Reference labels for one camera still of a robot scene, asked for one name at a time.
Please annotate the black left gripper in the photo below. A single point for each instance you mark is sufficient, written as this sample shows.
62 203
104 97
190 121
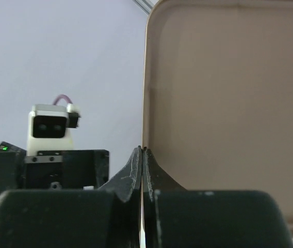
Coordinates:
67 169

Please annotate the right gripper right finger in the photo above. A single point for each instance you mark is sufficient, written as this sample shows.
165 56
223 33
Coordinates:
176 217

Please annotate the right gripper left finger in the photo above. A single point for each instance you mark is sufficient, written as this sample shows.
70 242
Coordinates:
105 217

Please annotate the rose gold box lid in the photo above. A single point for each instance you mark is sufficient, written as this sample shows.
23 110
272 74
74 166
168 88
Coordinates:
218 95

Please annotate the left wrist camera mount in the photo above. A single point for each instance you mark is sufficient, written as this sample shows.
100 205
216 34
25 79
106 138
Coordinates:
49 127

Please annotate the left aluminium frame post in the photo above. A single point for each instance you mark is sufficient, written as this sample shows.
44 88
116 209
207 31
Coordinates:
146 5

